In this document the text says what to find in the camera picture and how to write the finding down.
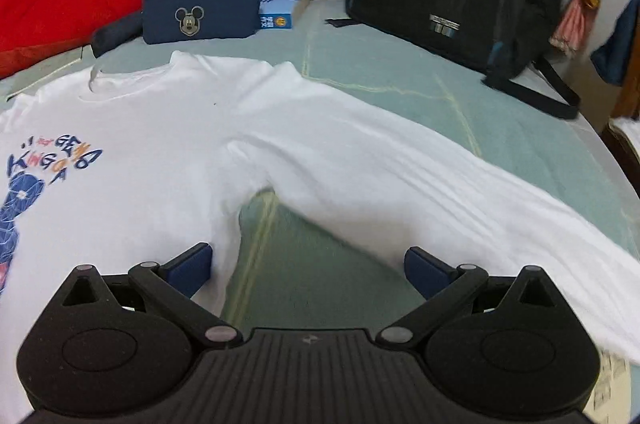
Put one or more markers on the blue hanging cloth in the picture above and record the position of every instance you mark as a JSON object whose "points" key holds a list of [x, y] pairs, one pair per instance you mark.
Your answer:
{"points": [[620, 44]]}

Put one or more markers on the white printed sweatshirt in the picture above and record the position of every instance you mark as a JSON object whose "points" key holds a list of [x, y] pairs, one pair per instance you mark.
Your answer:
{"points": [[350, 164]]}

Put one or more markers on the dark folded pouch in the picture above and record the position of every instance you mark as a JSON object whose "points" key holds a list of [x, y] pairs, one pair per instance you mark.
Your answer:
{"points": [[115, 34]]}

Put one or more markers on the blue book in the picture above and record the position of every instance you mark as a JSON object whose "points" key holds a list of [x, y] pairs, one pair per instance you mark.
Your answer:
{"points": [[275, 11]]}

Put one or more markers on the navy mouse-print pencil case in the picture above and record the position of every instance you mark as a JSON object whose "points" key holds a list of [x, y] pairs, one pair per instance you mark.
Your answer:
{"points": [[225, 19]]}

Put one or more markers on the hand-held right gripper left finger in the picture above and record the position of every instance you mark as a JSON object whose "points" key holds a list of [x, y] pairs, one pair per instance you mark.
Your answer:
{"points": [[192, 269]]}

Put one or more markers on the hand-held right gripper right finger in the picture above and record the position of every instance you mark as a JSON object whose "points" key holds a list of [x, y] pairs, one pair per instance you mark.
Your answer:
{"points": [[425, 271]]}

